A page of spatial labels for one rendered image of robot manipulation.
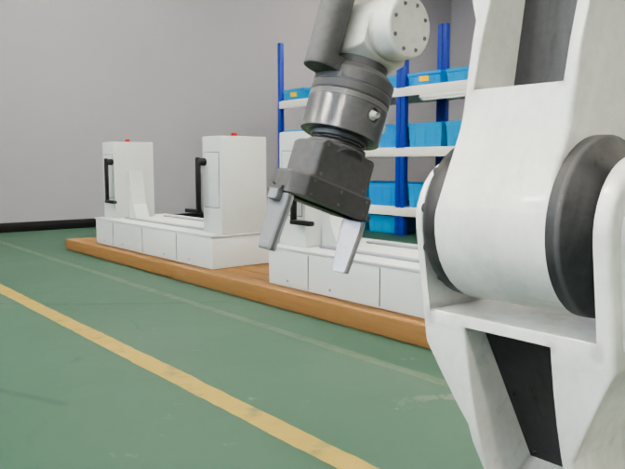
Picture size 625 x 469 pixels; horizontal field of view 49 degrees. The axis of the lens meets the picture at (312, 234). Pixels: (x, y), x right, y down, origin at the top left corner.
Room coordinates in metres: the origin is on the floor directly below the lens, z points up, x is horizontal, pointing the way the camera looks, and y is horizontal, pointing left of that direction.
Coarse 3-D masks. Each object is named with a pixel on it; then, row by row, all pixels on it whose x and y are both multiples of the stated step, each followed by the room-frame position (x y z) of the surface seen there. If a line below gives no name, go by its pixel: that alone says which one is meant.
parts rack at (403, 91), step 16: (448, 32) 6.48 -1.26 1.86; (448, 48) 6.48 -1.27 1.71; (448, 64) 6.49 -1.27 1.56; (400, 80) 6.16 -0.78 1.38; (464, 80) 5.61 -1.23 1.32; (400, 96) 6.15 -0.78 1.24; (416, 96) 6.76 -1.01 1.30; (400, 112) 6.16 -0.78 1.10; (400, 128) 6.16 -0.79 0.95; (400, 144) 6.15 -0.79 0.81; (400, 160) 6.14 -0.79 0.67; (400, 176) 6.14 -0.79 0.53; (400, 192) 6.14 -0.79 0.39; (384, 208) 6.29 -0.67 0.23; (400, 208) 6.13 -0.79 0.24; (416, 208) 6.00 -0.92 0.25; (400, 224) 6.14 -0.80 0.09
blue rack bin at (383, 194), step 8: (376, 184) 6.42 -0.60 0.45; (384, 184) 6.34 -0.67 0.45; (392, 184) 6.26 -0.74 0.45; (376, 192) 6.44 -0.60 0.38; (384, 192) 6.35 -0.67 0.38; (392, 192) 6.27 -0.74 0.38; (408, 192) 6.34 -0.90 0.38; (376, 200) 6.44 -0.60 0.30; (384, 200) 6.35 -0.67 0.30; (392, 200) 6.27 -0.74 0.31
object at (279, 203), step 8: (272, 192) 0.69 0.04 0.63; (280, 192) 0.69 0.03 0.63; (272, 200) 0.70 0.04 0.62; (280, 200) 0.69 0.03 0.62; (288, 200) 0.69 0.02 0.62; (272, 208) 0.70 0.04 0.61; (280, 208) 0.69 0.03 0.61; (288, 208) 0.69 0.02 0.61; (264, 216) 0.70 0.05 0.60; (272, 216) 0.69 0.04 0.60; (280, 216) 0.68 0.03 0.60; (264, 224) 0.70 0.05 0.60; (272, 224) 0.69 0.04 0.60; (280, 224) 0.68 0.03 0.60; (264, 232) 0.69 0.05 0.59; (272, 232) 0.68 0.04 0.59; (280, 232) 0.68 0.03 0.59; (264, 240) 0.69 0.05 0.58; (272, 240) 0.68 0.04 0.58; (264, 248) 0.69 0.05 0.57; (272, 248) 0.68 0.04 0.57
